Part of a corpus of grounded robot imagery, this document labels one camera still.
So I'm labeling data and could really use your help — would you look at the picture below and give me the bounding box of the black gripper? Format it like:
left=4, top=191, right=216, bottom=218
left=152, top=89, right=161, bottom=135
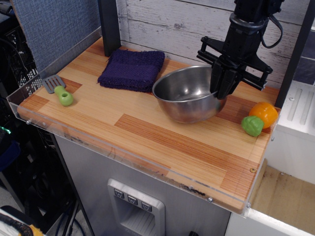
left=197, top=13, right=273, bottom=99

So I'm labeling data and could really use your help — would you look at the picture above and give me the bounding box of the silver metal pot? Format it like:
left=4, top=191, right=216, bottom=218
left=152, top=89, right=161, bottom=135
left=152, top=65, right=227, bottom=123

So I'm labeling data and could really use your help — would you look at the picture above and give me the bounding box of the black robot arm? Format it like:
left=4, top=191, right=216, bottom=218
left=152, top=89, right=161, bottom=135
left=197, top=0, right=283, bottom=100

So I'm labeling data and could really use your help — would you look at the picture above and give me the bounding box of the orange toy pineapple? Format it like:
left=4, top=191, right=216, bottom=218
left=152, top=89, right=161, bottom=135
left=241, top=102, right=278, bottom=137

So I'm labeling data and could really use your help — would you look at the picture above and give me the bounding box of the purple folded cloth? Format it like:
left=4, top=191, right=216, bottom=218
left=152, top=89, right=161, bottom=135
left=97, top=49, right=165, bottom=92

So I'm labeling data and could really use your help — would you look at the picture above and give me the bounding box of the clear acrylic table guard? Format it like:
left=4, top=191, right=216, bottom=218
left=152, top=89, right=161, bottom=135
left=8, top=31, right=279, bottom=214

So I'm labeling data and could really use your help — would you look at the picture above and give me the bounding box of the white toy sink unit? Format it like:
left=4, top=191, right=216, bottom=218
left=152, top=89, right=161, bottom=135
left=226, top=81, right=315, bottom=236

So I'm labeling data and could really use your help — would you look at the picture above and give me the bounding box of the silver toy fridge front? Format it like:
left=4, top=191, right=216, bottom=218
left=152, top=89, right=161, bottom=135
left=57, top=137, right=230, bottom=236

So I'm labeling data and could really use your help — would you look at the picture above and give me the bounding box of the black vertical post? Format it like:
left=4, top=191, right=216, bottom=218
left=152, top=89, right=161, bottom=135
left=275, top=0, right=315, bottom=108

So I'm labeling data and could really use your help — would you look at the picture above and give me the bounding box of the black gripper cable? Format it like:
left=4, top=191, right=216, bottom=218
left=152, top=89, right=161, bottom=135
left=260, top=13, right=284, bottom=49

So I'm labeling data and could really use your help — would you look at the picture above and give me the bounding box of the green handled grey spatula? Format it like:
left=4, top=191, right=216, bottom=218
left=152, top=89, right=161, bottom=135
left=41, top=75, right=74, bottom=106

